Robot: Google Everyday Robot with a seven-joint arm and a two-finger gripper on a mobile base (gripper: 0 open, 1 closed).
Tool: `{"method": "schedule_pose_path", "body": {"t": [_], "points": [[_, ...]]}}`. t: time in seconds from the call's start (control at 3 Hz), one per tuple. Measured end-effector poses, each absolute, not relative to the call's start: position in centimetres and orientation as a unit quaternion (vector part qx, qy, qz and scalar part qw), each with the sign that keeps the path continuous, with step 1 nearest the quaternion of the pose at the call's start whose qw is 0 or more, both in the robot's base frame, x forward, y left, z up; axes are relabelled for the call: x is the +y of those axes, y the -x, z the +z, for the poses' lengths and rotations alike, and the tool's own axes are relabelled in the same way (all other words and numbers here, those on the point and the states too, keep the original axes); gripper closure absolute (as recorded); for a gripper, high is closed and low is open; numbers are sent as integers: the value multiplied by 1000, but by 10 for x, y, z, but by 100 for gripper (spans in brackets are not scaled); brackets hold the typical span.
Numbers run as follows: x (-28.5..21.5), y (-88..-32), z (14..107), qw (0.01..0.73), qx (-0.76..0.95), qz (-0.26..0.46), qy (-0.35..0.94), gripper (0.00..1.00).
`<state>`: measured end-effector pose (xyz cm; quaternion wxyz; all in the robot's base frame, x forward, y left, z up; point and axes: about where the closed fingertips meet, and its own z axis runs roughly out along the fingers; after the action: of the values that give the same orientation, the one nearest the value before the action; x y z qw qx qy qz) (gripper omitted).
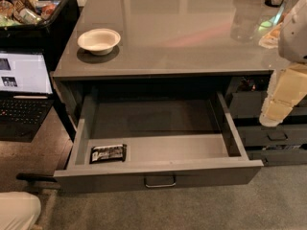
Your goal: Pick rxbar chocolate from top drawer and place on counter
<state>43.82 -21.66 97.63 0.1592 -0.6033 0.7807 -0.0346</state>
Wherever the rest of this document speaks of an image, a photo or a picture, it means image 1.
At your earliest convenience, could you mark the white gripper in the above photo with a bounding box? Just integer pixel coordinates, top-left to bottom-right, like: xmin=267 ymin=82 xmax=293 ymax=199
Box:
xmin=259 ymin=63 xmax=307 ymax=127

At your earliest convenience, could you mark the black rxbar chocolate wrapper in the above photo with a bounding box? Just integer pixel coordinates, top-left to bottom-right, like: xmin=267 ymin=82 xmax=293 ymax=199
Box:
xmin=89 ymin=144 xmax=127 ymax=164

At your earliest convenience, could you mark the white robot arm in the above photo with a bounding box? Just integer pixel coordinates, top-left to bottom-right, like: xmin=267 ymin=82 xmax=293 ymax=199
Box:
xmin=259 ymin=0 xmax=307 ymax=127

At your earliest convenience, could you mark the grey open top drawer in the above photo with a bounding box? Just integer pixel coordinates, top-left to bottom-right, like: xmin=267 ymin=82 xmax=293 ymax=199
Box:
xmin=55 ymin=92 xmax=263 ymax=193

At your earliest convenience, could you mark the grey counter cabinet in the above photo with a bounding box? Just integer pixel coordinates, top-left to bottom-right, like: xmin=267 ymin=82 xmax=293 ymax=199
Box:
xmin=54 ymin=0 xmax=290 ymax=141

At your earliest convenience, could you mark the clear jar of snacks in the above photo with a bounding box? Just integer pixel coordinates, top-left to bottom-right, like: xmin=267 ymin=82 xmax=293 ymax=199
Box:
xmin=259 ymin=0 xmax=299 ymax=49

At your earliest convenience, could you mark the clear drinking glass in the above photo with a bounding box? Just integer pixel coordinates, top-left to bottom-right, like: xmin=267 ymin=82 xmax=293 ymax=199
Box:
xmin=230 ymin=0 xmax=262 ymax=42

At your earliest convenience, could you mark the white paper bowl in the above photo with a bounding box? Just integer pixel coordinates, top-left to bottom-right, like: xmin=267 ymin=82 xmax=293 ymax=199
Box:
xmin=78 ymin=29 xmax=121 ymax=56

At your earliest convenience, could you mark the black laptop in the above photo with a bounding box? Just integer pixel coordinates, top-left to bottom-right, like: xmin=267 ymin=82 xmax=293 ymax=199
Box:
xmin=0 ymin=51 xmax=54 ymax=142

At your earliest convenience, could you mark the black bin of snacks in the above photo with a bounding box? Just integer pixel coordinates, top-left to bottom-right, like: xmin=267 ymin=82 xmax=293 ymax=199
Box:
xmin=0 ymin=0 xmax=80 ymax=69

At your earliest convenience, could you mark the person's beige knee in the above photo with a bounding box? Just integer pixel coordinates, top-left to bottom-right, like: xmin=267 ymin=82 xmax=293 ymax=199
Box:
xmin=0 ymin=192 xmax=41 ymax=230

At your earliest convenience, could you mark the metal drawer handle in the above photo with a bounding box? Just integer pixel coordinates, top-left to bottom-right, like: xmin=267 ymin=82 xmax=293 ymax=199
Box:
xmin=144 ymin=175 xmax=177 ymax=189

